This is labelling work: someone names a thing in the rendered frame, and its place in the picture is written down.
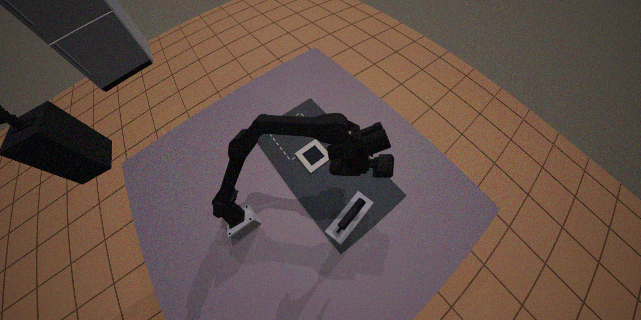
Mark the beige square tile with black square centre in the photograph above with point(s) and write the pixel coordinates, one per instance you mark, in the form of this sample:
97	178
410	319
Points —
313	155

